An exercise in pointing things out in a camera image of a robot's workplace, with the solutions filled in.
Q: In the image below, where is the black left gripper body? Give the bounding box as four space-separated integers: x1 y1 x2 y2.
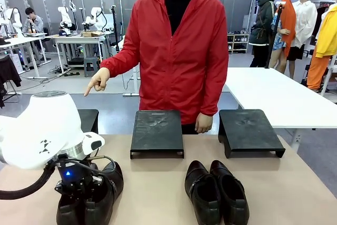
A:
54 153 103 197

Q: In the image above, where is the person's right forearm red sleeve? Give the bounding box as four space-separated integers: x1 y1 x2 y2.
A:
100 45 141 72

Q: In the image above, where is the person's left forearm red sleeve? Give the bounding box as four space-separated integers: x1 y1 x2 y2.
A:
199 76 229 118

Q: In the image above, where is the black shoe stand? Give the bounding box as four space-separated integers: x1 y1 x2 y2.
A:
77 109 100 135
217 109 286 159
130 110 185 160

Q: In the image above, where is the white desk with seated person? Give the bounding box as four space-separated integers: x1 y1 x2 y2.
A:
0 34 52 79

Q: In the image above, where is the person in red jacket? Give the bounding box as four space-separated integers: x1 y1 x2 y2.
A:
83 0 229 135

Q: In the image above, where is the seated person in grey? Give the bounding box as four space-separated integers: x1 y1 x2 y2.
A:
22 7 48 60

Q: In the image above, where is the person in white shirt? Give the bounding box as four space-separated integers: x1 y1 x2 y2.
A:
286 0 318 61

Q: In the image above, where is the person's right hand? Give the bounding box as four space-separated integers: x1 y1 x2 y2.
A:
83 67 111 97

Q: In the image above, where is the person's left hand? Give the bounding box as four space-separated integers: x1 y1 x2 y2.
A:
194 113 214 134

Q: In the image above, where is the grey plastic stool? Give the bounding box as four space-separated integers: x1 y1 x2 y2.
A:
83 56 101 78

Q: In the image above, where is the black hanging garment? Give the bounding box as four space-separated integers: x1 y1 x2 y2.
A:
0 54 22 109

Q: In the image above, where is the white desk with robots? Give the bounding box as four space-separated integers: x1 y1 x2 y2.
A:
51 33 114 76

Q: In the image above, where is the cardboard box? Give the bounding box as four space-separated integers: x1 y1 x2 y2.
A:
81 31 105 38

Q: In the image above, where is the wooden shoe rack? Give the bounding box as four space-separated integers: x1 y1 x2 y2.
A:
227 32 250 54

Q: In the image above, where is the large white table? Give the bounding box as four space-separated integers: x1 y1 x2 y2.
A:
224 67 337 131

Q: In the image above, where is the mannequin in dark jacket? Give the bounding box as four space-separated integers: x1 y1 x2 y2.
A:
248 0 277 68

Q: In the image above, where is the black tripod pole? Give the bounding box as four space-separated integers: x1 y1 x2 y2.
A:
264 1 286 69

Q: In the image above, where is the mannequin with orange garment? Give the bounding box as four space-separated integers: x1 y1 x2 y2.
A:
268 0 299 80

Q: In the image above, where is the mannequin in yellow hoodie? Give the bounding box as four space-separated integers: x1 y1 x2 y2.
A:
306 3 337 92

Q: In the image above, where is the black robot cable hose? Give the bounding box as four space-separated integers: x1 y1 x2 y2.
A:
0 160 58 200

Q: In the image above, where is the black camera pole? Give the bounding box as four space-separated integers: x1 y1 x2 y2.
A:
110 5 121 52

